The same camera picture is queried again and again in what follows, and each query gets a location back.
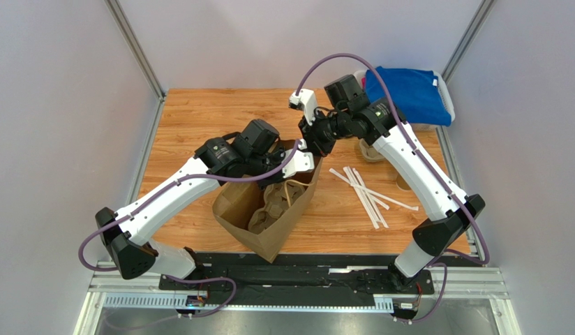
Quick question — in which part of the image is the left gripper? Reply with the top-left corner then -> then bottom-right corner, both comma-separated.
246,147 -> 295,191

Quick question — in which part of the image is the brown paper bag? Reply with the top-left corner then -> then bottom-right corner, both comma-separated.
212,156 -> 323,263

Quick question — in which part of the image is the cardboard cup carrier tray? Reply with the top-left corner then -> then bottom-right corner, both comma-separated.
359,139 -> 386,163

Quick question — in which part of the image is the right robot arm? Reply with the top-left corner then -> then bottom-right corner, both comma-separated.
289,75 -> 485,289

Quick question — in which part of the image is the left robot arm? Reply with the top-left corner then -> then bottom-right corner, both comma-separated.
96,119 -> 306,280

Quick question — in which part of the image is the white wrapped straw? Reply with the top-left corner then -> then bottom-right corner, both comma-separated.
343,166 -> 389,230
343,179 -> 419,211
329,167 -> 380,230

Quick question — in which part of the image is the white plastic basket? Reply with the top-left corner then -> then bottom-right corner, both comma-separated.
376,66 -> 455,131

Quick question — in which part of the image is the blue folded cloth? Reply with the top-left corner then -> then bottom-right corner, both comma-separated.
365,66 -> 454,126

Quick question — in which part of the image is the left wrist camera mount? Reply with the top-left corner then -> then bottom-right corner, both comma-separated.
281,139 -> 315,179

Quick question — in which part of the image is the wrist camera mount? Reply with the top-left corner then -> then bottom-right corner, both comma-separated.
281,139 -> 315,179
288,89 -> 318,126

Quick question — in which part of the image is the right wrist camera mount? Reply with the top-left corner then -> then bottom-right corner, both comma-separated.
288,89 -> 318,126

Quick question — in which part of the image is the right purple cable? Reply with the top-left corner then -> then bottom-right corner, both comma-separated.
294,52 -> 491,325

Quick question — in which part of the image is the purple cable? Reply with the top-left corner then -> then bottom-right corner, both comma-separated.
294,52 -> 491,325
78,139 -> 301,319

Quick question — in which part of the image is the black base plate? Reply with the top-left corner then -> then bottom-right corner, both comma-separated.
158,252 -> 438,307

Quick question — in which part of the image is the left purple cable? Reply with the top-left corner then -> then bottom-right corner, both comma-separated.
78,139 -> 301,319

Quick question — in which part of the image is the aluminium frame rail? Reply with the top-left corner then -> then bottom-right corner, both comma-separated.
74,263 -> 521,334

